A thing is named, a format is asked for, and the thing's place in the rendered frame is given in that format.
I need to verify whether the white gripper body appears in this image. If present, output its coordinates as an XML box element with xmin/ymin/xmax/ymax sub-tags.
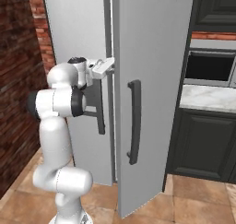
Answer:
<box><xmin>90</xmin><ymin>56</ymin><xmax>115</xmax><ymax>80</ymax></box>

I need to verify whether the microwave oven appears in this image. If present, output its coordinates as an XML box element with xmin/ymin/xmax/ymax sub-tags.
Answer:
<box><xmin>183</xmin><ymin>38</ymin><xmax>236</xmax><ymax>88</ymax></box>

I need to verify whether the dark cupboard door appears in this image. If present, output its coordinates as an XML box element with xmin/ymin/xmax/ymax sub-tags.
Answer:
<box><xmin>191</xmin><ymin>0</ymin><xmax>236</xmax><ymax>34</ymax></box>
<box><xmin>166</xmin><ymin>107</ymin><xmax>236</xmax><ymax>183</ymax></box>

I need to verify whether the dark fridge door handle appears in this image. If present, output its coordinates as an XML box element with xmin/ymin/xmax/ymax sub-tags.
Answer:
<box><xmin>126</xmin><ymin>78</ymin><xmax>143</xmax><ymax>166</ymax></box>
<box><xmin>81</xmin><ymin>78</ymin><xmax>106</xmax><ymax>136</ymax></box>

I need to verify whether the grey fridge door with handle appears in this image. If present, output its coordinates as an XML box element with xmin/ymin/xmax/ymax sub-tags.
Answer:
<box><xmin>111</xmin><ymin>0</ymin><xmax>195</xmax><ymax>219</ymax></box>

